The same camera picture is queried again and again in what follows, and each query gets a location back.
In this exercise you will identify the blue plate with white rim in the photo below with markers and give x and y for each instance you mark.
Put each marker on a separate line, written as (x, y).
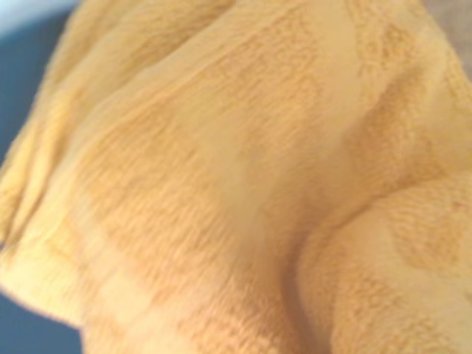
(22, 55)

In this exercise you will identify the yellow terry cloth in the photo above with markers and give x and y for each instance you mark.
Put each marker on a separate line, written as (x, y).
(239, 184)

